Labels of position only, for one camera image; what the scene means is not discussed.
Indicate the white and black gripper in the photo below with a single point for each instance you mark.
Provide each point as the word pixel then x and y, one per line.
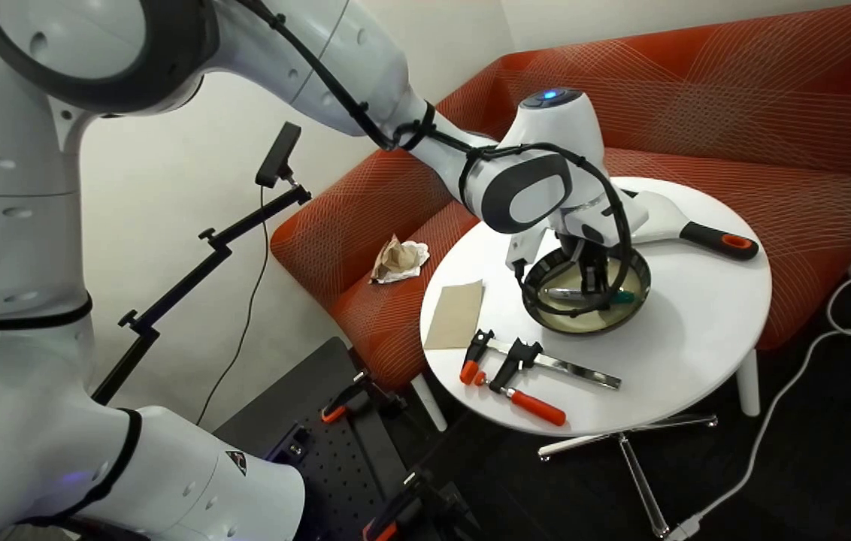
pixel 603 222

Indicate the green and white marker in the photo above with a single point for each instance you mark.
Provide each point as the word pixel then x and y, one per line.
pixel 597 297

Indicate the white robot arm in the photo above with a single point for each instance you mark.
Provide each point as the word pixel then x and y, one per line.
pixel 68 451

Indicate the large brown cardboard piece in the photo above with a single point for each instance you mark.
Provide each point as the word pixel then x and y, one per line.
pixel 455 315

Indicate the round white table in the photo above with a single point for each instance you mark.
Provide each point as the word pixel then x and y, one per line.
pixel 694 331

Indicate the metal tripod legs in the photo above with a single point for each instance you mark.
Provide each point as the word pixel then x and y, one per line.
pixel 641 484

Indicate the crumpled white paper doily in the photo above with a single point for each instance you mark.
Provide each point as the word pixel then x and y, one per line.
pixel 399 259

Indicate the orange red sofa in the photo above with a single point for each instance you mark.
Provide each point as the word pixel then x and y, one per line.
pixel 754 112

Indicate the small orange black clamp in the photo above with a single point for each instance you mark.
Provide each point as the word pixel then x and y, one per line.
pixel 337 403

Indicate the white tool with black handle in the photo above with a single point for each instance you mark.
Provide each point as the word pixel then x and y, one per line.
pixel 668 222

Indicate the orange handled bar clamp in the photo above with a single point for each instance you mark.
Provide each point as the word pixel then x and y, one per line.
pixel 518 369

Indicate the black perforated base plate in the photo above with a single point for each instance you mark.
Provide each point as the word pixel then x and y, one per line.
pixel 359 477

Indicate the black camera on stand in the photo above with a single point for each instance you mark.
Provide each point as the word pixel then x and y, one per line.
pixel 276 166

